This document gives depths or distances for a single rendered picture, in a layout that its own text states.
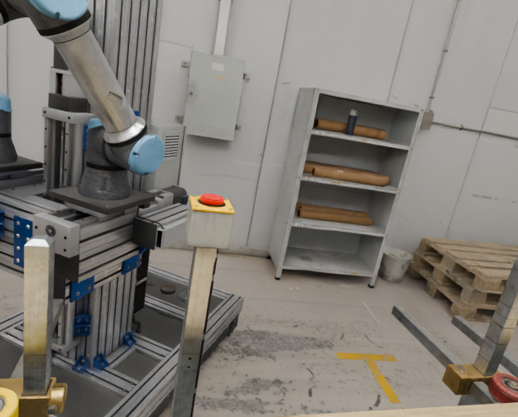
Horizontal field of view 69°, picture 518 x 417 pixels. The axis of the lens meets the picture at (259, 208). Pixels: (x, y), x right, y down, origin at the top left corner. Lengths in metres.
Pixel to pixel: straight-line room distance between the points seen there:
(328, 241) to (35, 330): 3.17
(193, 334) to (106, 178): 0.62
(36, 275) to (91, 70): 0.49
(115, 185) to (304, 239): 2.62
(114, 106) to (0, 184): 0.69
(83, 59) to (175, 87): 2.27
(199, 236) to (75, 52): 0.53
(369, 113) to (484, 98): 1.11
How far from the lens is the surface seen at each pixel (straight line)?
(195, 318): 0.73
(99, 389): 1.77
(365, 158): 3.59
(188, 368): 0.79
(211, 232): 0.63
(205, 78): 2.99
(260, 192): 3.38
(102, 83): 1.00
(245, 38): 3.26
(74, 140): 1.42
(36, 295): 0.72
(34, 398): 0.83
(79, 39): 0.97
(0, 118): 1.56
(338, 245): 3.75
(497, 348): 1.13
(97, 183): 1.21
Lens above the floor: 1.40
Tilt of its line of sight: 16 degrees down
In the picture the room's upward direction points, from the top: 11 degrees clockwise
